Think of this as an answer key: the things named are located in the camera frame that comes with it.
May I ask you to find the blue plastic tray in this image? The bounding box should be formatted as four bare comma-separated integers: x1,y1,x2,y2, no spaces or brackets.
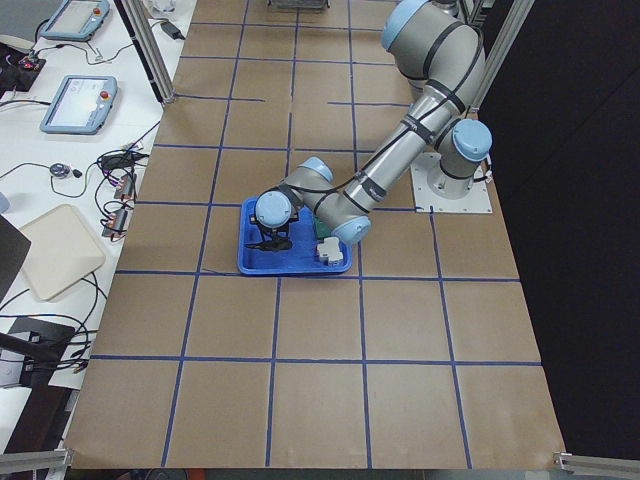
237,197,353,276

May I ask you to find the green circuit board part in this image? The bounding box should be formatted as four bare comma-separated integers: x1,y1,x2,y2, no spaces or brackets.
313,216,332,239

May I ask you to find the white terminal block part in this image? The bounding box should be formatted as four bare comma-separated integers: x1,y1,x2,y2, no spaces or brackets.
316,237,345,267

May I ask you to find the round puck device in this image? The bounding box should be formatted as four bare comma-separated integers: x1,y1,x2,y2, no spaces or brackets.
49,163,71,179

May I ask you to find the black power adapter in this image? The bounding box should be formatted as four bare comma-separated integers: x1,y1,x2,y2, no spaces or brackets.
160,21,185,40

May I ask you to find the blue teach pendant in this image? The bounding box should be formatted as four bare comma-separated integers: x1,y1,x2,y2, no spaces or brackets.
40,75,118,135
41,1,111,41

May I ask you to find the aluminium frame post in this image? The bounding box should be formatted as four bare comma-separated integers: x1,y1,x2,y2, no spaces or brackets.
114,0,175,105

